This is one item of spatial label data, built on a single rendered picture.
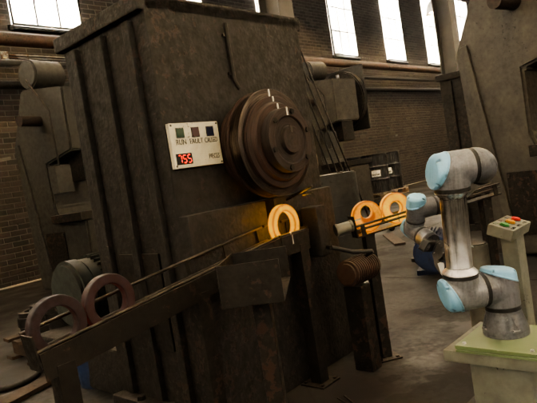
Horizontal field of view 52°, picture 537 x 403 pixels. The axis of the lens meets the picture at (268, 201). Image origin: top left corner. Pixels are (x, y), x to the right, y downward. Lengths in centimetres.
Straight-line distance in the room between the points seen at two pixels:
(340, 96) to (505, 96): 595
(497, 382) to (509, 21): 326
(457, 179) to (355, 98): 893
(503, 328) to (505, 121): 295
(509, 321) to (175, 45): 161
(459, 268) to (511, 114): 294
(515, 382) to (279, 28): 188
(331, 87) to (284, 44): 747
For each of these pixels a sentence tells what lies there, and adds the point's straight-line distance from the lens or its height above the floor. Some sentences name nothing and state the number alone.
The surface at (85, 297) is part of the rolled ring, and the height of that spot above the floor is 70.
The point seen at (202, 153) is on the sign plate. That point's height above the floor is 111.
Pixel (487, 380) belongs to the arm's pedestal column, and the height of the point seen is 19.
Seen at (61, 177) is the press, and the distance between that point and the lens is 631.
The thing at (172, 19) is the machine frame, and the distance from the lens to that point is 237.
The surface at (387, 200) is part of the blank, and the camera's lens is 273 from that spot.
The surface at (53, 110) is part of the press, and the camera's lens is 659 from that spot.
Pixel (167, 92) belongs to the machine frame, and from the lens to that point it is 225.
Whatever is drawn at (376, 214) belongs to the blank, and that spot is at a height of 71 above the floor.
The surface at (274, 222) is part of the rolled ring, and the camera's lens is 237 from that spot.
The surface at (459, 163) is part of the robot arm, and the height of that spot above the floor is 92.
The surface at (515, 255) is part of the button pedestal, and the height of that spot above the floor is 46.
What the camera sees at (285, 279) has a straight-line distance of 197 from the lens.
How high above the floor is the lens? 99
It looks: 3 degrees down
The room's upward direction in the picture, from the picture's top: 9 degrees counter-clockwise
